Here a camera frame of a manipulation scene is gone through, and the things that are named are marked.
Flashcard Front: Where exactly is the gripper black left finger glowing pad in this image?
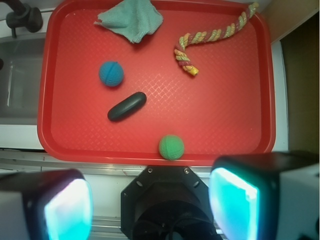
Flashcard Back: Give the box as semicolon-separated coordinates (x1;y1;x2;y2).
0;169;94;240

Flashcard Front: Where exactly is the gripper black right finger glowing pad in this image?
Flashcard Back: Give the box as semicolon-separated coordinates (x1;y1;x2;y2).
208;151;320;240

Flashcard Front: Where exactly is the green textured ball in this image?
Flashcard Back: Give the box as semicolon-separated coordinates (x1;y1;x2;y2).
158;135;185;161

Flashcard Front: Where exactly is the blue textured ball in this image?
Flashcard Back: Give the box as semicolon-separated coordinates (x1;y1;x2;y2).
98;61;124;87

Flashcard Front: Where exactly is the red plastic tray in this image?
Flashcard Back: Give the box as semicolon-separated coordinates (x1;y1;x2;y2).
37;0;276;166

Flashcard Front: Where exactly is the black oval stone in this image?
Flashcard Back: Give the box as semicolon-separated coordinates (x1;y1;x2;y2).
107;91;147;122

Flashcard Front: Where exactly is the stainless steel sink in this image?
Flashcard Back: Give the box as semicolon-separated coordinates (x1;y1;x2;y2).
0;37;45;125

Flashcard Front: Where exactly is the black faucet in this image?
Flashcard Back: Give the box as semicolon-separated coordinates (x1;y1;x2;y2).
1;0;43;39

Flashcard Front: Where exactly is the teal cloth rag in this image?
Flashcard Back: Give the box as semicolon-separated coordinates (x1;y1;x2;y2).
94;0;163;44

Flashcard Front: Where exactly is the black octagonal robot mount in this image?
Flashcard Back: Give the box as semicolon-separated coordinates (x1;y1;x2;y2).
120;166;222;240

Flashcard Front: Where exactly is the multicolour twisted rope toy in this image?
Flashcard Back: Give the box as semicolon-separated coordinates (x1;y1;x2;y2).
173;2;259;77

